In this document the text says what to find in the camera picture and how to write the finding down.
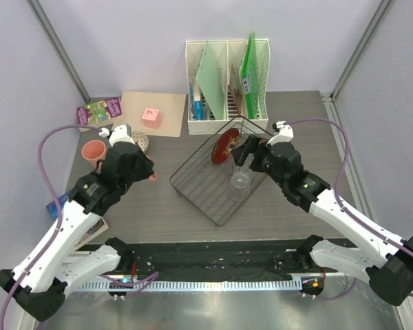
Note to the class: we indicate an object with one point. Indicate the pink ceramic mug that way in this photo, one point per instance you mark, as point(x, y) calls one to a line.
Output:
point(153, 177)

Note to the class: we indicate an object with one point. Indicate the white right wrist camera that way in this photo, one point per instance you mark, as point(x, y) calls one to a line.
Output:
point(283, 133)

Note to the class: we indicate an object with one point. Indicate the white slotted cable duct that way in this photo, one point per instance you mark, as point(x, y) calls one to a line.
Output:
point(103, 285)

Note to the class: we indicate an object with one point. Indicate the illustrated book in organizer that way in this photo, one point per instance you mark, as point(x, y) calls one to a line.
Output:
point(236, 89)

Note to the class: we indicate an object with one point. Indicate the brown patterned ceramic bowl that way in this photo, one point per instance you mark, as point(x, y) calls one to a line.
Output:
point(141, 139)

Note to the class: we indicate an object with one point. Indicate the light green folder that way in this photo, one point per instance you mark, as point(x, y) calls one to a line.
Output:
point(211, 76)

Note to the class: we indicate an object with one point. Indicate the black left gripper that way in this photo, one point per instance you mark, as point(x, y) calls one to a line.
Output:
point(148, 170)

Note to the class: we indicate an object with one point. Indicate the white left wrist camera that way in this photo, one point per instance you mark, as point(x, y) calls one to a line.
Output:
point(120, 133)

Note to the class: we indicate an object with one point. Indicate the purple paperback book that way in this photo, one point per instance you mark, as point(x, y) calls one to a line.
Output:
point(100, 113)

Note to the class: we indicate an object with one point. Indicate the blue Jane Eyre book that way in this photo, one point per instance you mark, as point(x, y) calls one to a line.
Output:
point(97, 229)

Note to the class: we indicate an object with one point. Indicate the pink cube block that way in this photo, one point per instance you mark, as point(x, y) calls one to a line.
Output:
point(151, 118)

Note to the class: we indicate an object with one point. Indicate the brown cardboard sheet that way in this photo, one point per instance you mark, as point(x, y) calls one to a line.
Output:
point(170, 105)

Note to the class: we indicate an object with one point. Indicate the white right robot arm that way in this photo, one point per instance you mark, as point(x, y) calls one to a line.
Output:
point(380, 258)

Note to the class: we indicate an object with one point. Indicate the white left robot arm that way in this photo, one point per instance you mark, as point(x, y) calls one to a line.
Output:
point(41, 283)

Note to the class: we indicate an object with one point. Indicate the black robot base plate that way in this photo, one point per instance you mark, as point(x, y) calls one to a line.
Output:
point(217, 261)

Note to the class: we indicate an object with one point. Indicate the black wire dish rack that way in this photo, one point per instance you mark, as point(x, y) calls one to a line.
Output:
point(205, 184)

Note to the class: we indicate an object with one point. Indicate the white file organizer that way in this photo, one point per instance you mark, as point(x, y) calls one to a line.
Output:
point(235, 51)

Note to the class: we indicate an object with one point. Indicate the pink plastic tumbler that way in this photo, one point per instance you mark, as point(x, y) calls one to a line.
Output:
point(93, 151)

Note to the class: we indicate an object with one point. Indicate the red floral lacquer plate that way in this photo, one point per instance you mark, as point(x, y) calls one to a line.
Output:
point(225, 144)

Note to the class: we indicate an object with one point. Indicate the blue booklet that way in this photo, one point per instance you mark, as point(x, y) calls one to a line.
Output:
point(196, 100)

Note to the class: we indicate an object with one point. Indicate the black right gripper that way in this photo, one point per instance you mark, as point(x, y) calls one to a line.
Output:
point(240, 153)

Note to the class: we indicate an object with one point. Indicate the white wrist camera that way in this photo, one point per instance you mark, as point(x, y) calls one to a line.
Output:
point(120, 133)
point(283, 133)

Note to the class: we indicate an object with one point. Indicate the bright green mesh folder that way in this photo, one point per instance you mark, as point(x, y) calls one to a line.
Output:
point(248, 75)

